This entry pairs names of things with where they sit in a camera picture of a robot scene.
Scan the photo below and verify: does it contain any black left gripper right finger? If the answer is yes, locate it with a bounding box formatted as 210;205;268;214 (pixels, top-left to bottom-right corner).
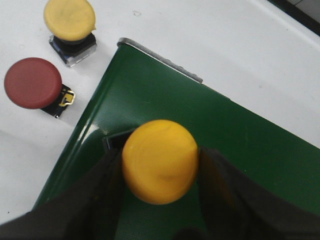
198;147;320;240

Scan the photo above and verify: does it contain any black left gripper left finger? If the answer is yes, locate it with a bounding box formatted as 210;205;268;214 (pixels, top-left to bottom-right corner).
0;149;125;240

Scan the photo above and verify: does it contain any yellow mushroom push button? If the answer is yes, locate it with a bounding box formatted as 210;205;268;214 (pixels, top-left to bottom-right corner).
43;0;97;67
101;119;200;206

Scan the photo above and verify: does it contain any green conveyor belt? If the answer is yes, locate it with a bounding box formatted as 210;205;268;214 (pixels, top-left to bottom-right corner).
35;44;320;240

